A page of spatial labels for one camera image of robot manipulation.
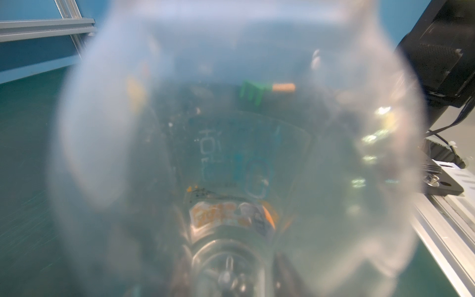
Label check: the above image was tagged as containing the round clear plastic bottle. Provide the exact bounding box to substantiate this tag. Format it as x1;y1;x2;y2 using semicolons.
48;1;421;297

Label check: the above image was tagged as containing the left aluminium frame post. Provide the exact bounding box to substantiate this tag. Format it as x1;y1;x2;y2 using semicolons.
54;0;94;58

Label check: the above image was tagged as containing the green toy rake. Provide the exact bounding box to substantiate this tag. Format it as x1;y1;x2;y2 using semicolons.
239;80;296;106

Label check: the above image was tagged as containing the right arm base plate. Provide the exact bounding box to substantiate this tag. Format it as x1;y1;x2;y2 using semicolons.
421;139;466;196

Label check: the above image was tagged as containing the aluminium back frame bar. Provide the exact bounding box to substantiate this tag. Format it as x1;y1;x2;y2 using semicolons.
1;19;96;43

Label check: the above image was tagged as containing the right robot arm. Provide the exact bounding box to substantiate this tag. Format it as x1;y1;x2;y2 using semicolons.
398;1;475;127

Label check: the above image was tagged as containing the aluminium front rail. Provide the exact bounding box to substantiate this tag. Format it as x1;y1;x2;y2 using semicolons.
413;168;475;297

